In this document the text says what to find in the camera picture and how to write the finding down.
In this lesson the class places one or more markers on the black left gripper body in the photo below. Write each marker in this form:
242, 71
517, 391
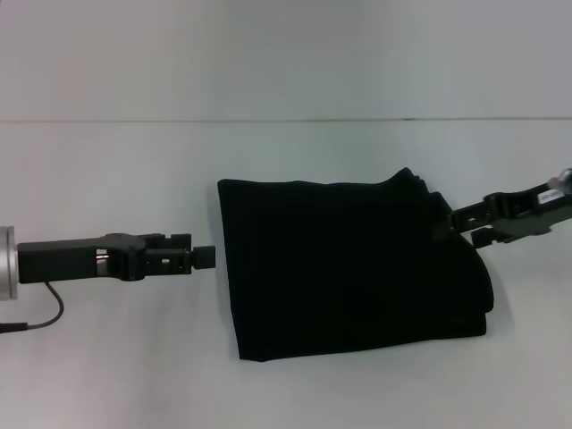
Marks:
80, 259

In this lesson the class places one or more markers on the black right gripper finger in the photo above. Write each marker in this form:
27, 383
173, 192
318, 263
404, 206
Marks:
482, 237
469, 219

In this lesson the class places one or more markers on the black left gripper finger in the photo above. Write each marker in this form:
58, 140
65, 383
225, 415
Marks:
203, 258
174, 239

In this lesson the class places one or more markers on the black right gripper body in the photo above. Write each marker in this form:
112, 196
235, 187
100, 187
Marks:
532, 210

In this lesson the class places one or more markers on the black t-shirt with FREE print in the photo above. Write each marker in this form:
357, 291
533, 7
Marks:
348, 268

